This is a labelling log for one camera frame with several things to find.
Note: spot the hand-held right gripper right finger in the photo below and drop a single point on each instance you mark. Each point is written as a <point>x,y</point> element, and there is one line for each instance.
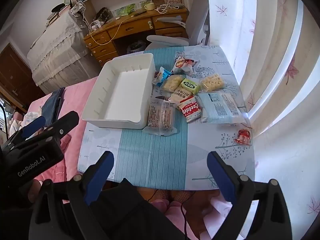
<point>222,177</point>

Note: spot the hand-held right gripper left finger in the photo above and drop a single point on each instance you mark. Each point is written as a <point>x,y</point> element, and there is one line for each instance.
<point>100,175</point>

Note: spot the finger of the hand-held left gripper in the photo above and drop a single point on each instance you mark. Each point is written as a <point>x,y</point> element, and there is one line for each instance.
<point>65,122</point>
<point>35,126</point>

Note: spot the white plastic storage bin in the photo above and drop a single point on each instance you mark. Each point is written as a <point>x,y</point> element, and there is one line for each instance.
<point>120,92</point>

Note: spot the yellow puffed snack packet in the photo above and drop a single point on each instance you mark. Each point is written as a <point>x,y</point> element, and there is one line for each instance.
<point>212,82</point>
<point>172,82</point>

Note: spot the clear red print bun bag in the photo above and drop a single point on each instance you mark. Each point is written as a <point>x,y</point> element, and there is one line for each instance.
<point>183,65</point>

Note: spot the person's left hand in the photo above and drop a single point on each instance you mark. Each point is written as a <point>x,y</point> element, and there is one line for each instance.
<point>35,188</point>

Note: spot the floral quilt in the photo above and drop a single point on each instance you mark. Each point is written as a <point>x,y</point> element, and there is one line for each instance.
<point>18,122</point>

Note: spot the blue denim bag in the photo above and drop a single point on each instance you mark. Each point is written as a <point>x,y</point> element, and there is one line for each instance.
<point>52,105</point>

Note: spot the pink blanket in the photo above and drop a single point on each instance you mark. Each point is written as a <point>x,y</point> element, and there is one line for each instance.
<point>75,92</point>

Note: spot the small red candy packet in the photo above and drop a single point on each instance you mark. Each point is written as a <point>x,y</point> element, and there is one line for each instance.
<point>243,137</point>

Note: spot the brown wooden door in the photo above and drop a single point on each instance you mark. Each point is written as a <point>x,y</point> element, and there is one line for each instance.
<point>15,75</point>

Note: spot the leaf print tablecloth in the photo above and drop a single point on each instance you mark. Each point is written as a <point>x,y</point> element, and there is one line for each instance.
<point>155,155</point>

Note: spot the large light blue packet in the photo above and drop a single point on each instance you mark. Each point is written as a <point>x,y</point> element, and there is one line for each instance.
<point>218,108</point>

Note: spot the white lace cloth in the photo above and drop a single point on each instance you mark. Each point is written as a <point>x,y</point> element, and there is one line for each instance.
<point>57,50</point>

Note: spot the red white cookie packet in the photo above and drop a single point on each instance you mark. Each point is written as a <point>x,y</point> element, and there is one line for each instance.
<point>190,109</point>

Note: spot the clear wafer packet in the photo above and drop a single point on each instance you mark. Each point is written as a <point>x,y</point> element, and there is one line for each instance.
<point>161,117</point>

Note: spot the white black print snack packet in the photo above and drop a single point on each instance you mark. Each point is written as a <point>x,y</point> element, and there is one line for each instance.
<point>181,95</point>

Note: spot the green snack packet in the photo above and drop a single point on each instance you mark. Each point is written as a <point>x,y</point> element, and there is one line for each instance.
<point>190,85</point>

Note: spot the small dark snack packet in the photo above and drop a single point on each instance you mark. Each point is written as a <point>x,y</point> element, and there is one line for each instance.
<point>161,97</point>

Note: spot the white power strip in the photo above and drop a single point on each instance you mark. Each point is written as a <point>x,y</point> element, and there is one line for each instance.
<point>96,25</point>

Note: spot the black trash bin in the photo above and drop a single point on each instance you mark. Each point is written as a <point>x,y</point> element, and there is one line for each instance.
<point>136,47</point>

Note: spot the blue white snack packet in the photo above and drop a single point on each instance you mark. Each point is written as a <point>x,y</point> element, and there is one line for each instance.
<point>160,76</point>

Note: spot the black patterned bag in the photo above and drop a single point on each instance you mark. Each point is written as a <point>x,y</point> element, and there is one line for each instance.
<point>102,15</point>

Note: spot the black round hat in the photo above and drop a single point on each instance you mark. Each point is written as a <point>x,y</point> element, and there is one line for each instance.
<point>58,7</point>

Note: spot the wooden desk with drawers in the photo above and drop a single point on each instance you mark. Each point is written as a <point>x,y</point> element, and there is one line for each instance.
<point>140,22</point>

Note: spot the green picture cards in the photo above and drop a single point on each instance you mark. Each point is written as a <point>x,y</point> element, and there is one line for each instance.
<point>125,9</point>

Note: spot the white leaf print curtain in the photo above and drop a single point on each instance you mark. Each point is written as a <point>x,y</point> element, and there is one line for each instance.
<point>275,55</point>

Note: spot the pale yellow cup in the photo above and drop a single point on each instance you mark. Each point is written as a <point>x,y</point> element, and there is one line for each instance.
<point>150,6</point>

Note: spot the grey office chair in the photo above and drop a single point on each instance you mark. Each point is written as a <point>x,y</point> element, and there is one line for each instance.
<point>197,17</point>

